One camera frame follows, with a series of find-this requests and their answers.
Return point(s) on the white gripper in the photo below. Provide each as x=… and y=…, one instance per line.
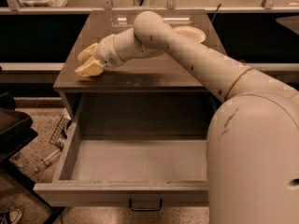
x=106, y=52

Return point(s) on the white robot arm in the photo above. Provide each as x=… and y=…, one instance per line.
x=253, y=139

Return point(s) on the grey cabinet with counter top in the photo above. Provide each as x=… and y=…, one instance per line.
x=155, y=56

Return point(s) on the open grey top drawer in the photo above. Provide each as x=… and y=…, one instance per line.
x=140, y=146

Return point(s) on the metal shelf railing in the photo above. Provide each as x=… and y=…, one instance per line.
x=149, y=3

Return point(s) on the black chair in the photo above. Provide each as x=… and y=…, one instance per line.
x=15, y=134

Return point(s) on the white paper bowl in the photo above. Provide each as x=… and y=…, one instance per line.
x=192, y=33

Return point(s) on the clear plastic bottle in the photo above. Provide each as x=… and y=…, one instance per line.
x=48, y=161

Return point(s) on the sneaker shoe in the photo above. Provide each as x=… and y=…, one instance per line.
x=11, y=217

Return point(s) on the wire mesh basket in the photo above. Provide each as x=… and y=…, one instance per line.
x=59, y=134

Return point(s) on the black drawer handle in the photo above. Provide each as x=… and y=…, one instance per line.
x=145, y=206

